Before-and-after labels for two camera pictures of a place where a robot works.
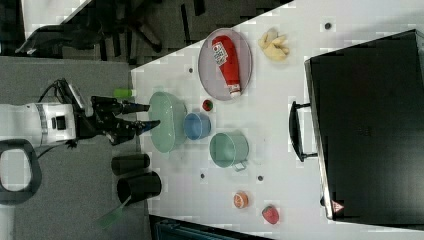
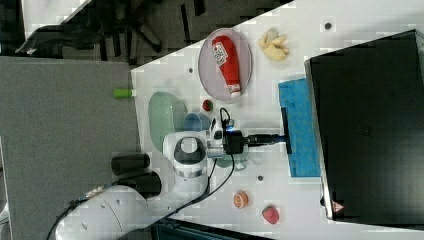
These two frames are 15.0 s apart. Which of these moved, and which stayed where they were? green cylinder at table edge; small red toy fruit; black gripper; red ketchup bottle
Moved: black gripper
Stayed: small red toy fruit; red ketchup bottle; green cylinder at table edge
